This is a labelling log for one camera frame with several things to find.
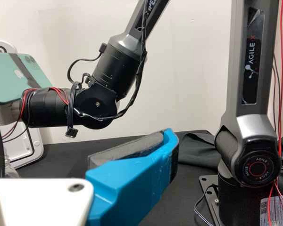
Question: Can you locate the clear flask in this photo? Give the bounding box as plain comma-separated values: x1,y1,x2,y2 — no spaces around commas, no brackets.
3,154,21,178

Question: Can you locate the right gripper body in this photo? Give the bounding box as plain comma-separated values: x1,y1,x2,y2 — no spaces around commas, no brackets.
0,99,23,126

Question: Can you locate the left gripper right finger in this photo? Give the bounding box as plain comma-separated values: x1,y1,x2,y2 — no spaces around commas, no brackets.
84,128,180,226

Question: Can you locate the white box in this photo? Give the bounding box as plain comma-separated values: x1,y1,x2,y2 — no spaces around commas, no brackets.
0,40,44,169

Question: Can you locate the right wrist camera phone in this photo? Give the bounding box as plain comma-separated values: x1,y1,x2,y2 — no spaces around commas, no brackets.
0,52,53,105

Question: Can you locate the black cable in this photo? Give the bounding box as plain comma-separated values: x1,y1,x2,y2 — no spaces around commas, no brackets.
65,81,80,138
194,184,220,225

